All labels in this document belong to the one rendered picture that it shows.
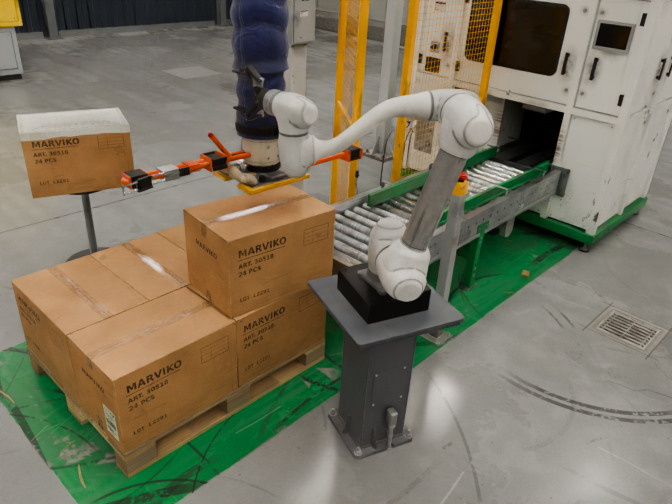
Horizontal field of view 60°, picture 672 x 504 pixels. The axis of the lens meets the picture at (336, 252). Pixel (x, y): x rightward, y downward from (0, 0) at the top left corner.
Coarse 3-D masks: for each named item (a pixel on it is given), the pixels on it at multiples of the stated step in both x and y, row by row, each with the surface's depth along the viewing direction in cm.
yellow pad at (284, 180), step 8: (264, 176) 258; (288, 176) 266; (304, 176) 269; (240, 184) 256; (248, 184) 255; (264, 184) 256; (272, 184) 258; (280, 184) 261; (248, 192) 251; (256, 192) 253
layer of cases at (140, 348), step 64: (128, 256) 312; (64, 320) 260; (128, 320) 262; (192, 320) 265; (256, 320) 277; (320, 320) 315; (64, 384) 278; (128, 384) 234; (192, 384) 261; (128, 448) 247
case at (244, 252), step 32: (288, 192) 298; (192, 224) 271; (224, 224) 262; (256, 224) 264; (288, 224) 267; (320, 224) 280; (192, 256) 281; (224, 256) 254; (256, 256) 262; (288, 256) 275; (320, 256) 289; (224, 288) 263; (256, 288) 270; (288, 288) 284
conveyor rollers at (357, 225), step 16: (480, 176) 445; (496, 176) 446; (512, 176) 447; (416, 192) 411; (368, 208) 385; (384, 208) 387; (400, 208) 389; (336, 224) 359; (352, 224) 361; (368, 224) 364; (336, 240) 340; (352, 240) 341; (368, 240) 343; (336, 256) 326; (352, 256) 330
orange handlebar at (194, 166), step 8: (232, 152) 256; (240, 152) 258; (248, 152) 257; (192, 160) 244; (200, 160) 246; (232, 160) 252; (320, 160) 254; (328, 160) 258; (192, 168) 239; (200, 168) 242; (160, 176) 231
